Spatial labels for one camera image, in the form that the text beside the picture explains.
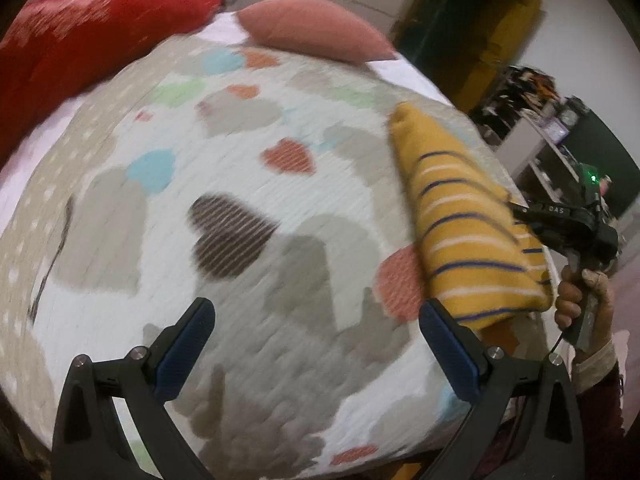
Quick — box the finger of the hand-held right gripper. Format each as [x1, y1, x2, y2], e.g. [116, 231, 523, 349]
[509, 201, 543, 241]

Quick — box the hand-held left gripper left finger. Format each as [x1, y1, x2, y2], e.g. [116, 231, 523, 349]
[51, 297, 217, 480]

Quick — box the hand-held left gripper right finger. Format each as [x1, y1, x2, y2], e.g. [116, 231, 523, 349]
[419, 299, 586, 480]

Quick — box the yellow striped sweater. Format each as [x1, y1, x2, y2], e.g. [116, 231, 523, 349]
[387, 102, 553, 331]

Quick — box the person's right forearm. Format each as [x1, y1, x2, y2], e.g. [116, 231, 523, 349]
[570, 341, 627, 443]

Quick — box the person's right hand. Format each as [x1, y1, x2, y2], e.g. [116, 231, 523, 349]
[554, 266, 616, 350]

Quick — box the cluttered shelf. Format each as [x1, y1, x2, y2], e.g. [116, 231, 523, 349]
[470, 65, 621, 221]

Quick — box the printed quilted blanket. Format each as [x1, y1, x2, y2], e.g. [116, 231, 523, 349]
[0, 35, 551, 476]

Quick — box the white and pink bedsheet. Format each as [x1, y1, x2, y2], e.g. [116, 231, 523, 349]
[0, 10, 468, 191]

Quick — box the pink pillow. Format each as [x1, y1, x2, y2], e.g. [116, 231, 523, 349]
[236, 0, 398, 65]

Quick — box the red patterned blanket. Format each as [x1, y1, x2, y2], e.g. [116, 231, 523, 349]
[0, 0, 223, 161]

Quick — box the dark door with yellow frame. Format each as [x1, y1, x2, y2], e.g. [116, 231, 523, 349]
[390, 0, 543, 111]

